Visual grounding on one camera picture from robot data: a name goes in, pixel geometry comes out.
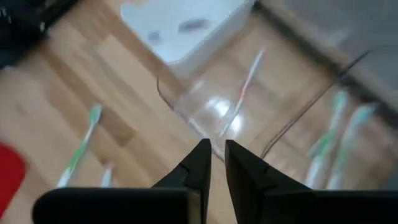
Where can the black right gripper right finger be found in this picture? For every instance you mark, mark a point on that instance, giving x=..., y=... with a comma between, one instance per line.
x=295, y=205

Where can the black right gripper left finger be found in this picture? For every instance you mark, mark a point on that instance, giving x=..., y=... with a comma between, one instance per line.
x=140, y=205

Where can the green toothbrush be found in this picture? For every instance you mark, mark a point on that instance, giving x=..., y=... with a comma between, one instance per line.
x=78, y=152
x=349, y=149
x=326, y=143

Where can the orange toothbrush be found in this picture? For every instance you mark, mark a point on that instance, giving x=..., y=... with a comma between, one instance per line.
x=244, y=88

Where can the clear plastic bin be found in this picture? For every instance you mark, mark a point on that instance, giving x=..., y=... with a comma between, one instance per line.
x=280, y=77
x=289, y=165

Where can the white toothbrush in wrapper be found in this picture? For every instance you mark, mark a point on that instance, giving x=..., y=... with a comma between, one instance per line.
x=107, y=177

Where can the white plastic bin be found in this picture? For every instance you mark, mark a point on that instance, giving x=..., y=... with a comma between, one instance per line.
x=161, y=18

